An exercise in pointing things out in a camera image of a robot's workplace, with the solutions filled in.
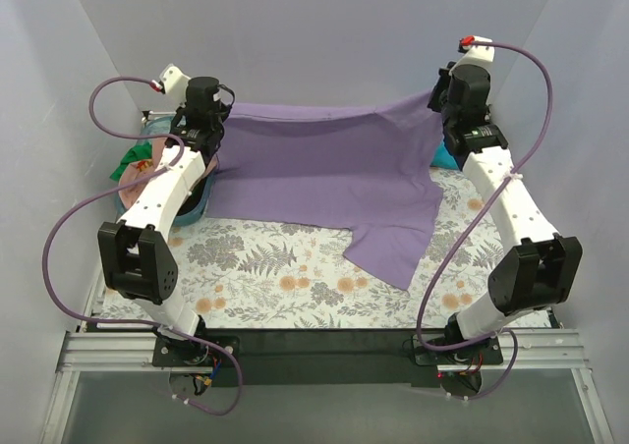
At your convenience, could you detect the purple t shirt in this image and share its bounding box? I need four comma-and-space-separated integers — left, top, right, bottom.
205, 92, 442, 290

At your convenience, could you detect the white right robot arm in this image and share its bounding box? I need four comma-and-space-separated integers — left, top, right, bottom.
429, 62, 583, 363

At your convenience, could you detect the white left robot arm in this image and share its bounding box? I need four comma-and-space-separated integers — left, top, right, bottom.
97, 65, 231, 365

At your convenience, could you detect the blue plastic basket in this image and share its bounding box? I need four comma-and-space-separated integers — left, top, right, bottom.
114, 117, 217, 227

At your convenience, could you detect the folded teal t shirt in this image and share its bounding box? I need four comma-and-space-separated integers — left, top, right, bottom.
431, 142, 459, 171

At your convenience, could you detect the green t shirt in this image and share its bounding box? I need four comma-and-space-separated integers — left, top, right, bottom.
109, 142, 152, 182

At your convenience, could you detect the pink t shirt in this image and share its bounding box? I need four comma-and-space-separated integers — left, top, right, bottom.
117, 137, 217, 209

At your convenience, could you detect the floral table mat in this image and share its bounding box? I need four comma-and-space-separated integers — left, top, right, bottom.
99, 168, 550, 331

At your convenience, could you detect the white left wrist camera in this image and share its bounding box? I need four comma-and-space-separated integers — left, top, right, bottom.
150, 64, 190, 97

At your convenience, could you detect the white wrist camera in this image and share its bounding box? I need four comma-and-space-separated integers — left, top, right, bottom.
150, 64, 190, 97
457, 35, 494, 70

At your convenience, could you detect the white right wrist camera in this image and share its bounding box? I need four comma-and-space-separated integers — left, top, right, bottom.
457, 35, 494, 70

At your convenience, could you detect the aluminium frame rail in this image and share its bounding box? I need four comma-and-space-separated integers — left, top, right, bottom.
56, 328, 613, 443

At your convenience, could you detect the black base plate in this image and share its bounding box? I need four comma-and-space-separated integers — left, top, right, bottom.
151, 328, 505, 389

